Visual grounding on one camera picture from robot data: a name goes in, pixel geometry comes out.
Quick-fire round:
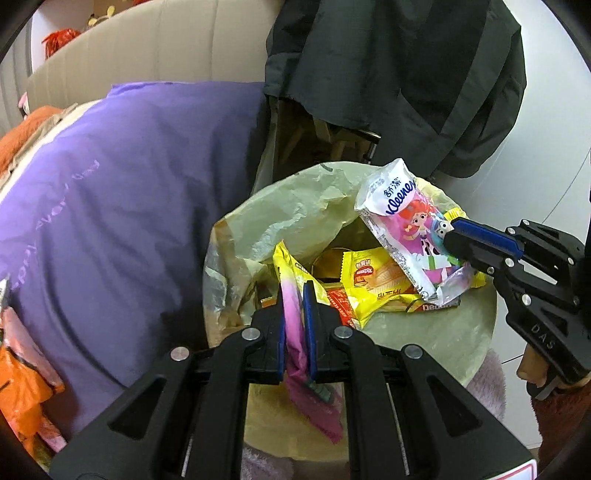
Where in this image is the person's right hand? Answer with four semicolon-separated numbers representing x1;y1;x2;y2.
516;345;555;385

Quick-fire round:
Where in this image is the yellow biscuit wrapper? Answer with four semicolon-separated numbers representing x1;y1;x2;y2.
341;247;421;328

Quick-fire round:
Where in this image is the office chair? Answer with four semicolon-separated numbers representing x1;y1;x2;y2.
256;95;382;195

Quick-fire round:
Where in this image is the beige pleated curtain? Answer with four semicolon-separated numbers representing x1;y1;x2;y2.
0;44;32;134

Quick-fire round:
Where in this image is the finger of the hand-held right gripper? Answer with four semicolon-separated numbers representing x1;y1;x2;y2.
451;218;539;258
444;231;532;308

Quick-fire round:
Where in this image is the small red plastic bag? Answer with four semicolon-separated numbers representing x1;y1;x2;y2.
41;28;77;58

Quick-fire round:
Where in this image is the person's right forearm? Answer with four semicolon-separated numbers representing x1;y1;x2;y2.
531;378;591;455

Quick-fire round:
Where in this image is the pink yellow snack wrapper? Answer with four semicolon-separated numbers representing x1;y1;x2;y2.
272;242;345;445

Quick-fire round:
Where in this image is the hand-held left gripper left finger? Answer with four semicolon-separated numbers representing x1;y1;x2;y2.
50;281;288;480

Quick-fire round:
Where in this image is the orange pillow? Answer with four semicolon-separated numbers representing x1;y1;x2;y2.
0;105;61;171

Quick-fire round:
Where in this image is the white yellow-eared plush toy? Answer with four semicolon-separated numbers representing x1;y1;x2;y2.
83;4;116;31

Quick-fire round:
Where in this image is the orange plastic bag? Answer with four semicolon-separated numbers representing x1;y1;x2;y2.
0;344;65;455

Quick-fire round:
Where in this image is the yellow plastic bin liner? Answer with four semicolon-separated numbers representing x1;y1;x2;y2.
203;161;498;462

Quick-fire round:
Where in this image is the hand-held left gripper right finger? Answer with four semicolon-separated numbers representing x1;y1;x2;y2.
302;279;536;480

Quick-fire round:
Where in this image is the dark grey jacket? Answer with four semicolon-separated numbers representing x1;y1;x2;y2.
263;0;527;178

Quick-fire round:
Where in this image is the clear pink tissue packet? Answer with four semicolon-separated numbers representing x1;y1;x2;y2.
355;158;476;305

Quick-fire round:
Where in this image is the purple blanket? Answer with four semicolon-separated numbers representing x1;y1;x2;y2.
0;82;271;435

